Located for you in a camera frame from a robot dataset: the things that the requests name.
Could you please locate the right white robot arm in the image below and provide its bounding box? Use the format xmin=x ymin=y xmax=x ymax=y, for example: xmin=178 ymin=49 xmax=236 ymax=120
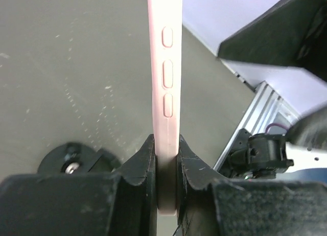
xmin=214 ymin=0 xmax=326 ymax=179

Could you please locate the black phone pink case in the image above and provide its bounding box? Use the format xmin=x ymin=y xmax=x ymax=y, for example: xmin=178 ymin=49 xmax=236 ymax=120
xmin=147 ymin=0 xmax=182 ymax=215

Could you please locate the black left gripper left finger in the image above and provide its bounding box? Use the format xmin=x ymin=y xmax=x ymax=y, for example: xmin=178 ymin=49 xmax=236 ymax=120
xmin=1 ymin=135 xmax=156 ymax=235

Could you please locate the black phone stand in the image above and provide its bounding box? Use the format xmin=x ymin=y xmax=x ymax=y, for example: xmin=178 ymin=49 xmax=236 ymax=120
xmin=37 ymin=142 xmax=122 ymax=174

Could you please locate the right aluminium frame post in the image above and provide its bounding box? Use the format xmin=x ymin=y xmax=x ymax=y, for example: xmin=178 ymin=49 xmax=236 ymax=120
xmin=213 ymin=81 xmax=299 ymax=171

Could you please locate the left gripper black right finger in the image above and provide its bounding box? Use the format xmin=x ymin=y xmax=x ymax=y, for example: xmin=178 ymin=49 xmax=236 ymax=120
xmin=176 ymin=137 xmax=326 ymax=235

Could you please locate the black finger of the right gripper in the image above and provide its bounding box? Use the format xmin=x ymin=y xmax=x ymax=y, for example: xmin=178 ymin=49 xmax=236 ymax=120
xmin=218 ymin=0 xmax=326 ymax=81

